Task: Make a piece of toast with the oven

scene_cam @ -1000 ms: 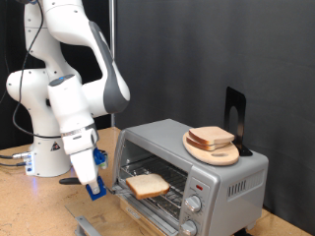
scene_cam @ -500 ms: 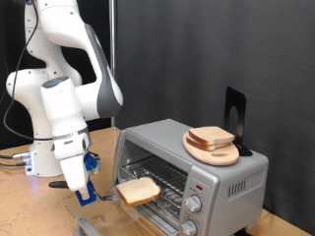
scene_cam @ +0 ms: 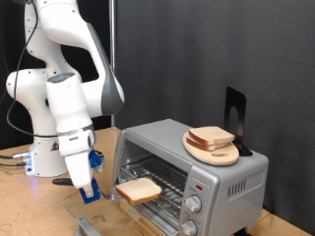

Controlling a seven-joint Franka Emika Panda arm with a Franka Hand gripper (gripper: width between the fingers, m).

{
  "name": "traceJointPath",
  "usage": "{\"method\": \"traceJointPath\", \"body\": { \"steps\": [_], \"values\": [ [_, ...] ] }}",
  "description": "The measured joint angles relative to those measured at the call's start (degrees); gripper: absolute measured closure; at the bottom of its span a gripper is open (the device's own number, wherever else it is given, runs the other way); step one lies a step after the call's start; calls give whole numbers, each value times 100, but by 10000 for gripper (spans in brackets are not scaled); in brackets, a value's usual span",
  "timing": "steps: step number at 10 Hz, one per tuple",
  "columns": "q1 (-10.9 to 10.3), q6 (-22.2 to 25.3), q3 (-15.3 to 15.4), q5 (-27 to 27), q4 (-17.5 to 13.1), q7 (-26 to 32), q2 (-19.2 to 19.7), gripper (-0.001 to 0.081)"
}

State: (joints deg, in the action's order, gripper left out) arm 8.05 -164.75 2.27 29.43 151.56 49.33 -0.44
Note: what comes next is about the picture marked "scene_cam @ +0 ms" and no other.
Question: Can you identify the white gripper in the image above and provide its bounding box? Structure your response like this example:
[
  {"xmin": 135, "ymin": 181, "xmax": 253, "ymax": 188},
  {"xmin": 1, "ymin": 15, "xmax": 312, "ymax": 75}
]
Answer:
[{"xmin": 57, "ymin": 129, "xmax": 97, "ymax": 199}]

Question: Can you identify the metal spatula with blue block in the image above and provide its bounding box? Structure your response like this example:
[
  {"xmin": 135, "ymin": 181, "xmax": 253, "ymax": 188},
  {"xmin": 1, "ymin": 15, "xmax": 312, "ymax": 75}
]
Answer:
[{"xmin": 52, "ymin": 177, "xmax": 127, "ymax": 206}]

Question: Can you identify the white bread slice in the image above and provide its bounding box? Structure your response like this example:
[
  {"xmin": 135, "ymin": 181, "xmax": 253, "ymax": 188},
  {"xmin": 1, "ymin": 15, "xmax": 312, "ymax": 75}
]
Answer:
[
  {"xmin": 185, "ymin": 135, "xmax": 230, "ymax": 151},
  {"xmin": 115, "ymin": 177, "xmax": 163, "ymax": 207},
  {"xmin": 188, "ymin": 126, "xmax": 236, "ymax": 146}
]

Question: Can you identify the glass oven door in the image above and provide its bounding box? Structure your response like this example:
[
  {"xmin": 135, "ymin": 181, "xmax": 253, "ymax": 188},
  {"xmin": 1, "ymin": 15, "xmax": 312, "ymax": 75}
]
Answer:
[{"xmin": 64, "ymin": 188, "xmax": 168, "ymax": 236}]

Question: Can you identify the silver toaster oven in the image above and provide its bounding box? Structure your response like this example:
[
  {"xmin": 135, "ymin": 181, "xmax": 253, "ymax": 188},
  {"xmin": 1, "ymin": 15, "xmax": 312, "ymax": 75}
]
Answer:
[{"xmin": 110, "ymin": 118, "xmax": 270, "ymax": 236}]

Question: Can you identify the silver oven knob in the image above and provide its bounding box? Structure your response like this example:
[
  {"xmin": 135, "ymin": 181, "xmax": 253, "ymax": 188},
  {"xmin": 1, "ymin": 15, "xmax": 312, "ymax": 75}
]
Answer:
[
  {"xmin": 184, "ymin": 195, "xmax": 203, "ymax": 213},
  {"xmin": 179, "ymin": 219, "xmax": 199, "ymax": 236}
]

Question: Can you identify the black backdrop curtain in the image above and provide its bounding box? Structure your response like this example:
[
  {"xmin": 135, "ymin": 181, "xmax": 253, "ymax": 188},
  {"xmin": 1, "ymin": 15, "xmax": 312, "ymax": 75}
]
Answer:
[{"xmin": 0, "ymin": 0, "xmax": 112, "ymax": 150}]

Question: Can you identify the oval wooden cutting board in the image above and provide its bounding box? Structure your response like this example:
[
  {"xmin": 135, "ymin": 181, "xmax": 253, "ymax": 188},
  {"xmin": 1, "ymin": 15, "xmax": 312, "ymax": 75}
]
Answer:
[{"xmin": 182, "ymin": 131, "xmax": 240, "ymax": 167}]

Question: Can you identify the vertical metal pole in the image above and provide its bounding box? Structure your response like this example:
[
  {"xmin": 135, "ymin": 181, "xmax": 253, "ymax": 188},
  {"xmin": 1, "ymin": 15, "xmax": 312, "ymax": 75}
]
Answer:
[{"xmin": 108, "ymin": 0, "xmax": 117, "ymax": 128}]

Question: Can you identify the black metal bookend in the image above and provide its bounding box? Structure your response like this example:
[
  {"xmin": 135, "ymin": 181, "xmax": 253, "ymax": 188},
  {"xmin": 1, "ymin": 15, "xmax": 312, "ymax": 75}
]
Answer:
[{"xmin": 223, "ymin": 86, "xmax": 254, "ymax": 157}]

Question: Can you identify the dark grey backdrop curtain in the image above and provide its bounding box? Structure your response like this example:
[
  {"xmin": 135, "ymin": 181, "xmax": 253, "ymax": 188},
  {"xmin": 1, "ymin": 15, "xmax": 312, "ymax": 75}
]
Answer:
[{"xmin": 116, "ymin": 0, "xmax": 315, "ymax": 236}]

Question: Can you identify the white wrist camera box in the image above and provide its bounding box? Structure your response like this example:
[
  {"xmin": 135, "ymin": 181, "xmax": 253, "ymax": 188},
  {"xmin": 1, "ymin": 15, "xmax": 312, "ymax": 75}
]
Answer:
[{"xmin": 94, "ymin": 150, "xmax": 106, "ymax": 174}]

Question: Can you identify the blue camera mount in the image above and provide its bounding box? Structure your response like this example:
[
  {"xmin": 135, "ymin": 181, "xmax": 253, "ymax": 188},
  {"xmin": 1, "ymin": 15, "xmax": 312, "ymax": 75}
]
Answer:
[{"xmin": 88, "ymin": 149, "xmax": 103, "ymax": 170}]

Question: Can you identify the black cable with silver plug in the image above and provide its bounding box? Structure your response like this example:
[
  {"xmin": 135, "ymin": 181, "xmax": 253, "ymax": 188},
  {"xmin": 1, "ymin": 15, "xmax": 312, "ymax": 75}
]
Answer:
[{"xmin": 0, "ymin": 150, "xmax": 32, "ymax": 161}]

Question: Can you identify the black base cable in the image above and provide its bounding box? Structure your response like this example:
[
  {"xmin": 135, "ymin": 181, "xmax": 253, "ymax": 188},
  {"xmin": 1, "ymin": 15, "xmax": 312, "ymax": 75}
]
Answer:
[{"xmin": 0, "ymin": 160, "xmax": 28, "ymax": 168}]

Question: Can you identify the metal wire oven rack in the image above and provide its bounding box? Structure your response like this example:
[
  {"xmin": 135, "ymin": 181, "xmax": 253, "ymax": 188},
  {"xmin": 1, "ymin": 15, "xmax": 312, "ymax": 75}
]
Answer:
[{"xmin": 118, "ymin": 155, "xmax": 189, "ymax": 220}]

